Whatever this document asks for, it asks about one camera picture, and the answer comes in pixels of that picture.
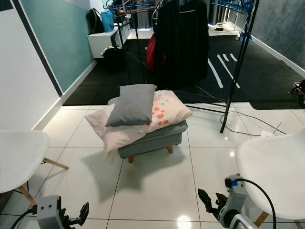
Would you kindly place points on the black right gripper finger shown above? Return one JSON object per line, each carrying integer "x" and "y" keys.
{"x": 208, "y": 201}
{"x": 222, "y": 198}

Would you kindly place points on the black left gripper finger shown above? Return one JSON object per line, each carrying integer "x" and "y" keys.
{"x": 84, "y": 211}

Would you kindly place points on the grey square pillow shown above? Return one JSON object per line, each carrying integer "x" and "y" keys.
{"x": 131, "y": 105}

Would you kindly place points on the pink pillow with orange dots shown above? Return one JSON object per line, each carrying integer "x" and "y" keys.
{"x": 169, "y": 113}

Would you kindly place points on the small white power box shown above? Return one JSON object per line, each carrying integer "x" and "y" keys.
{"x": 267, "y": 133}

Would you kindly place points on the grey footstool with wooden legs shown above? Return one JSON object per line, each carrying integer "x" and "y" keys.
{"x": 155, "y": 139}

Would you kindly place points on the black metal clothes rack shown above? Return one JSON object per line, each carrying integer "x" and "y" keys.
{"x": 238, "y": 71}

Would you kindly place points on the black floor mat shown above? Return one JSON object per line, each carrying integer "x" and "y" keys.
{"x": 267, "y": 76}

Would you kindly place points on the black duffel bag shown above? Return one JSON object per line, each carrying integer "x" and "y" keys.
{"x": 114, "y": 59}

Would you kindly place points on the black hanging garment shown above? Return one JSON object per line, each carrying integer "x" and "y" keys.
{"x": 181, "y": 45}

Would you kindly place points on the red fabric laundry bin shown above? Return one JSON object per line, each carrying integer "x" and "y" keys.
{"x": 151, "y": 52}

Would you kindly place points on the white low shelf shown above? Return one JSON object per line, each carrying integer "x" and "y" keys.
{"x": 100, "y": 44}

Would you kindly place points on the white low table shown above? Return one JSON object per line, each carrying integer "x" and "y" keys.
{"x": 224, "y": 27}

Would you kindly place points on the black backpack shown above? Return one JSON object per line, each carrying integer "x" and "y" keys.
{"x": 94, "y": 21}

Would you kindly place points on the blue bag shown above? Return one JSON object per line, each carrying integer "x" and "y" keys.
{"x": 107, "y": 21}

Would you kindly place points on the bunch of blue hangers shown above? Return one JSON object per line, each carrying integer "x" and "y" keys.
{"x": 124, "y": 5}
{"x": 233, "y": 5}

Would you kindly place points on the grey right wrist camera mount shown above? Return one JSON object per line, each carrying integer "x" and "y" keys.
{"x": 238, "y": 200}

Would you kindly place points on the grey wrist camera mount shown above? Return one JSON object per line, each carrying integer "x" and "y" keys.
{"x": 50, "y": 207}
{"x": 238, "y": 200}

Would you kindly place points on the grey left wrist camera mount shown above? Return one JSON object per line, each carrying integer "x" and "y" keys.
{"x": 50, "y": 207}

